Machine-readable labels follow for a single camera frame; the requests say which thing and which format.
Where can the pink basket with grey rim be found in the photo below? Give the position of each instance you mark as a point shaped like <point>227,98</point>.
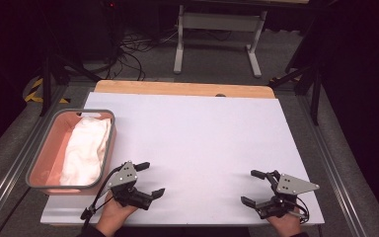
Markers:
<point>51,154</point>

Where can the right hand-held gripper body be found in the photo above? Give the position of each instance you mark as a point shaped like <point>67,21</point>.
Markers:
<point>292,186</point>

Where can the white metal desk frame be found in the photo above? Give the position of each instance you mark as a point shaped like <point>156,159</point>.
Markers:
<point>217,21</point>

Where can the white cloth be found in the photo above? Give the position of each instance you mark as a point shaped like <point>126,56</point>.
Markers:
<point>85,151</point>

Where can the person's right hand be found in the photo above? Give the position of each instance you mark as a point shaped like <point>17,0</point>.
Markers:
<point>284,224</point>

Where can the yellow black hazard tape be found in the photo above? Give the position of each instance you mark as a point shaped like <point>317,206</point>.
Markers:
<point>34,95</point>

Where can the aluminium frame rail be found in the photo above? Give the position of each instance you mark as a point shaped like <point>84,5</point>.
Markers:
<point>335,171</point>
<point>16,164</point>

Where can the person's left hand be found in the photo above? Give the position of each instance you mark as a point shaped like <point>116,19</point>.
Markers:
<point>113,217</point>

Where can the white table mat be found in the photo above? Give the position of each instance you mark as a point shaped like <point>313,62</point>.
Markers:
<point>190,138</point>

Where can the black tripod stand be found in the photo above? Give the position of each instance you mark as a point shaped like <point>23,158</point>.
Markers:
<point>315,95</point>
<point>47,82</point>

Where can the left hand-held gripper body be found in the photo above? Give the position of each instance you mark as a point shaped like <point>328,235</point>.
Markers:
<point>125,176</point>

